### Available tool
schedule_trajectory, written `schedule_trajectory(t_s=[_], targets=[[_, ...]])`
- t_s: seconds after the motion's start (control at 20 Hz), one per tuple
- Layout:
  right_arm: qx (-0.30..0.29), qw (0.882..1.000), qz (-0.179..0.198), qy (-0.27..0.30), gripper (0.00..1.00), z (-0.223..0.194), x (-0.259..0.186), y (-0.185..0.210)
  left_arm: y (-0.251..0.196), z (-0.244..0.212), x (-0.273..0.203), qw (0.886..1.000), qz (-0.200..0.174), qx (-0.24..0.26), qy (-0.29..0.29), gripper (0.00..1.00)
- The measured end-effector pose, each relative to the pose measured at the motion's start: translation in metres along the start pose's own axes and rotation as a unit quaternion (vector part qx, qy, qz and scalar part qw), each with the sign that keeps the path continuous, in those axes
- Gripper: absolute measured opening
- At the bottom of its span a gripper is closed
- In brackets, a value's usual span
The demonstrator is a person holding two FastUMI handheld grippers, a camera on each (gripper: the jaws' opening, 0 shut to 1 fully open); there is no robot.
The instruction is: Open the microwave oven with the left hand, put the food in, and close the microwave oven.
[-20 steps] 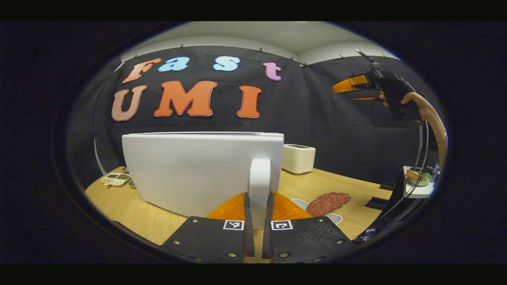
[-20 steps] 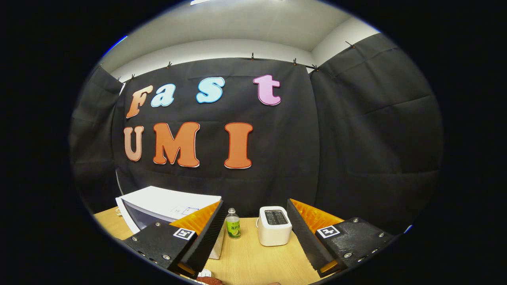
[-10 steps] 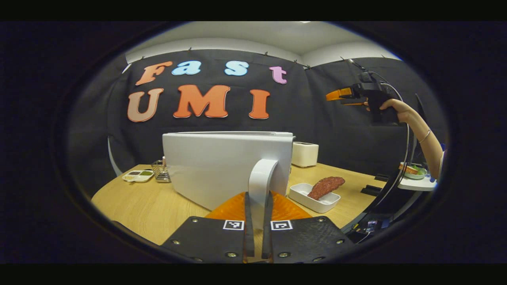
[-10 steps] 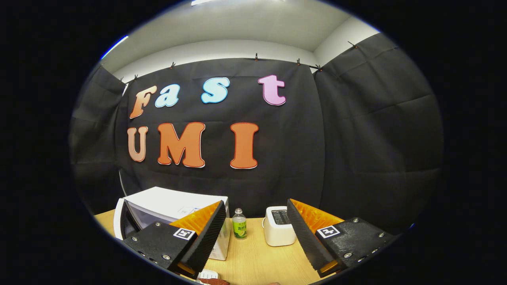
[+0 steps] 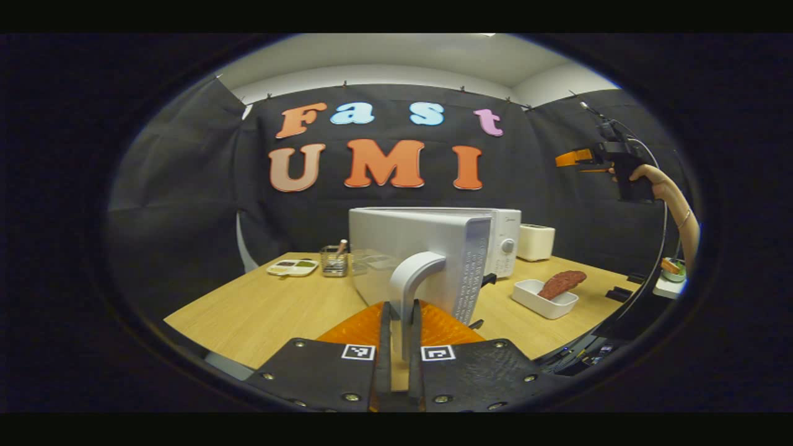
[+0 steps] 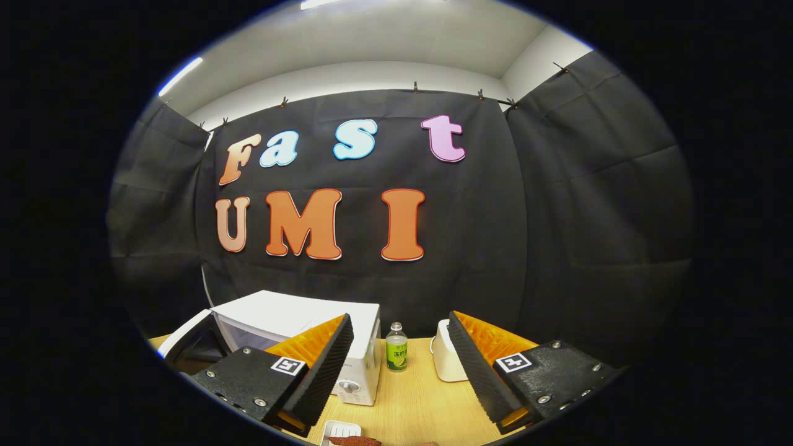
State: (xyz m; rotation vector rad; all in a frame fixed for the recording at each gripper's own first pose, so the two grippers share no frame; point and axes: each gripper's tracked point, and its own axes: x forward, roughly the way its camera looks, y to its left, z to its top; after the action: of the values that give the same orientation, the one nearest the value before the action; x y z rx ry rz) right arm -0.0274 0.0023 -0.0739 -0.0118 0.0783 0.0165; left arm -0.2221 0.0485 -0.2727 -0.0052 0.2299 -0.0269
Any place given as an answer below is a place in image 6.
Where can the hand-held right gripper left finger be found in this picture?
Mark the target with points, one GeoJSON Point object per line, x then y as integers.
{"type": "Point", "coordinates": [328, 371]}

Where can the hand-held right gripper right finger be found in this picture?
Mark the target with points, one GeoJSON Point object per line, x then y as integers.
{"type": "Point", "coordinates": [474, 371]}

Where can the reddish brown food piece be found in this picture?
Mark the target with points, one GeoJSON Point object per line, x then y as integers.
{"type": "Point", "coordinates": [353, 441]}

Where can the white microwave oven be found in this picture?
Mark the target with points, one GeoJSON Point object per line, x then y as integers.
{"type": "Point", "coordinates": [285, 310]}

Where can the white toaster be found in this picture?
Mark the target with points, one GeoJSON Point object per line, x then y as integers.
{"type": "Point", "coordinates": [443, 359]}

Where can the white rectangular dish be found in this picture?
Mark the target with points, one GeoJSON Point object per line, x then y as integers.
{"type": "Point", "coordinates": [341, 428]}

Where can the green label drink bottle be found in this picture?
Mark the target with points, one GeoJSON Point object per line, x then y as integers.
{"type": "Point", "coordinates": [396, 353]}

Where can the black backdrop cloth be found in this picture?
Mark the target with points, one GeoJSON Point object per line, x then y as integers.
{"type": "Point", "coordinates": [557, 217]}

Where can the ceiling light strip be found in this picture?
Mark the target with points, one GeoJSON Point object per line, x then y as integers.
{"type": "Point", "coordinates": [179, 75]}

